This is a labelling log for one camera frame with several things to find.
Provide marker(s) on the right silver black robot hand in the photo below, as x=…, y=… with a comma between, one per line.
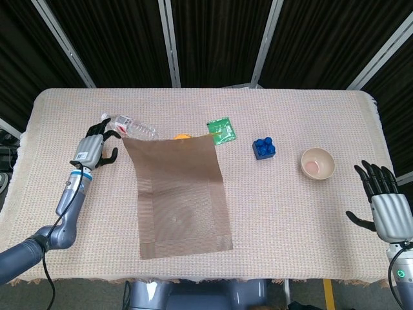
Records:
x=390, y=216

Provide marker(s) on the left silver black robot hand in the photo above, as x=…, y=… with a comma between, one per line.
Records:
x=88, y=150

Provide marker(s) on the light brown bowl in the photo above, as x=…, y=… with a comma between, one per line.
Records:
x=317, y=166

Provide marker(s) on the brown woven placemat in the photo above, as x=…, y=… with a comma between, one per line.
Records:
x=180, y=200

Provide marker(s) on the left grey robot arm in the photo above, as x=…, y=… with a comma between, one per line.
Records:
x=67, y=200

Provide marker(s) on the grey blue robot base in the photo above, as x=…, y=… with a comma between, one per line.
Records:
x=193, y=297

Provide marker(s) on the clear plastic water bottle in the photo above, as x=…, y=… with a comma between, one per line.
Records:
x=135, y=127

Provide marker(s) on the black electronic equipment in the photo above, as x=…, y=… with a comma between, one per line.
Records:
x=8, y=151

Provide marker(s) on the orange tape measure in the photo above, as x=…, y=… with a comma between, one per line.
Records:
x=181, y=136

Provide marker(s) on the black pleated curtain panel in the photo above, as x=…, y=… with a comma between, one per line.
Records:
x=329, y=42
x=119, y=42
x=400, y=97
x=19, y=48
x=219, y=42

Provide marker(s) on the white table leg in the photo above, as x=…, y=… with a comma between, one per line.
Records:
x=287, y=292

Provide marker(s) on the green foil sachet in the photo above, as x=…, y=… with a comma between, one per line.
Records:
x=226, y=137

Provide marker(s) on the blue building block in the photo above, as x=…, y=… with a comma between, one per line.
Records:
x=263, y=150

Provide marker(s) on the beige woven tablecloth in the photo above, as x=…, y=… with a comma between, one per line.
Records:
x=290, y=113

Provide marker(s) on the silver aluminium frame post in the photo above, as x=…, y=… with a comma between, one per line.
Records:
x=380, y=58
x=405, y=178
x=9, y=127
x=267, y=45
x=170, y=45
x=65, y=45

